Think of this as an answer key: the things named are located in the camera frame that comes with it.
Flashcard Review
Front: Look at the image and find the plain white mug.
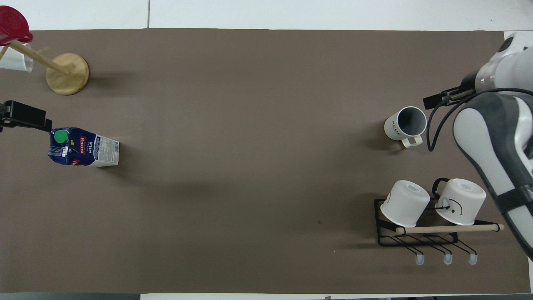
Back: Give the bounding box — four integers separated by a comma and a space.
380, 180, 431, 228

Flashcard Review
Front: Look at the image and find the blue milk carton green cap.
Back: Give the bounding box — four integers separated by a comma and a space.
47, 127, 120, 168

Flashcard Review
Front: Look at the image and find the black cable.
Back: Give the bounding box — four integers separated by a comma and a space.
426, 87, 533, 153

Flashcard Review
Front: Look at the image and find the black wire mug rack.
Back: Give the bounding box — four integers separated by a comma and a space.
374, 197, 505, 266

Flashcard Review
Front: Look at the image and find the wooden mug tree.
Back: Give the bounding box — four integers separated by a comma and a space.
0, 40, 90, 96

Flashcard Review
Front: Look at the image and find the white mug black handle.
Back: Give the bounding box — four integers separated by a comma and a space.
432, 177, 487, 226

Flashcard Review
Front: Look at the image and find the red cup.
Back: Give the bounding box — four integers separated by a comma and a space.
0, 6, 33, 46

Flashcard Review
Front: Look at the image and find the white plastic cup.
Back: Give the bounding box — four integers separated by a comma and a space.
0, 43, 34, 73

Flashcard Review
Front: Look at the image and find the white mug grey inside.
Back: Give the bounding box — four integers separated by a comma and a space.
384, 106, 428, 148

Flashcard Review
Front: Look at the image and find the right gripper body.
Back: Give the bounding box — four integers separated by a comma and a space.
455, 70, 480, 98

